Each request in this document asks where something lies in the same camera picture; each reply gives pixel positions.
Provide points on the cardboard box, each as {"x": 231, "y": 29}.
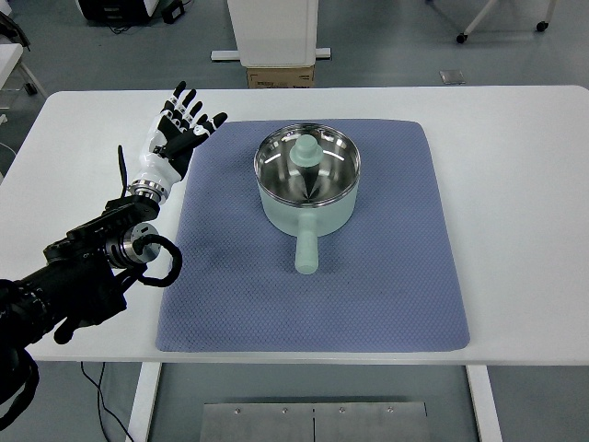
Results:
{"x": 281, "y": 77}

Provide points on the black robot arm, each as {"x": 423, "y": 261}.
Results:
{"x": 82, "y": 284}

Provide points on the metal floor plate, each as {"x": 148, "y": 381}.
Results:
{"x": 322, "y": 421}

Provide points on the green pot with glass lid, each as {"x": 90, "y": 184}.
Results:
{"x": 308, "y": 176}

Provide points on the white pedestal column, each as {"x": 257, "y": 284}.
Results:
{"x": 274, "y": 34}

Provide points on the white rolling chair base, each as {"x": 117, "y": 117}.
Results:
{"x": 503, "y": 15}

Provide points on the blue quilted mat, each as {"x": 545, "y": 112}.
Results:
{"x": 386, "y": 281}

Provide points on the black device on floor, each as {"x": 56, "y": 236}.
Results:
{"x": 131, "y": 12}

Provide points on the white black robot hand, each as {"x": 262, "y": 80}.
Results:
{"x": 178, "y": 129}

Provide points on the white side table left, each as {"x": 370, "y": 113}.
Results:
{"x": 15, "y": 75}

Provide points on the grey floor outlet cover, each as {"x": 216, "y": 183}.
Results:
{"x": 452, "y": 77}

